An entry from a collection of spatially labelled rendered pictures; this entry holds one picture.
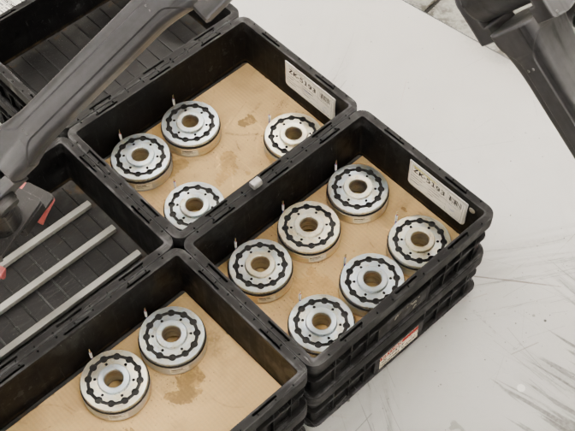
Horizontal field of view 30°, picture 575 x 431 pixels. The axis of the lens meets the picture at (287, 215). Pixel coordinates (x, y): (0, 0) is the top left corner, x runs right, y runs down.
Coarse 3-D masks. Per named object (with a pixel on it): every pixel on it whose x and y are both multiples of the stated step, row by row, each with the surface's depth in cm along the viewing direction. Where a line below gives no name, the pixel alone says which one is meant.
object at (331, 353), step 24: (312, 144) 175; (408, 144) 175; (288, 168) 172; (432, 168) 172; (216, 216) 167; (192, 240) 165; (456, 240) 164; (432, 264) 162; (408, 288) 160; (384, 312) 158; (288, 336) 155; (360, 336) 157; (312, 360) 153
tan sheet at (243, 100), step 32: (224, 96) 195; (256, 96) 194; (288, 96) 194; (160, 128) 190; (224, 128) 190; (256, 128) 190; (192, 160) 186; (224, 160) 186; (256, 160) 186; (160, 192) 182; (224, 192) 182
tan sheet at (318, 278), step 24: (360, 192) 182; (384, 216) 179; (432, 216) 179; (360, 240) 176; (384, 240) 176; (312, 264) 174; (336, 264) 174; (312, 288) 171; (336, 288) 171; (264, 312) 169; (288, 312) 169
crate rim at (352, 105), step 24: (240, 24) 191; (192, 48) 188; (168, 72) 185; (312, 72) 184; (120, 96) 182; (336, 96) 181; (96, 120) 179; (336, 120) 178; (264, 168) 173; (240, 192) 170
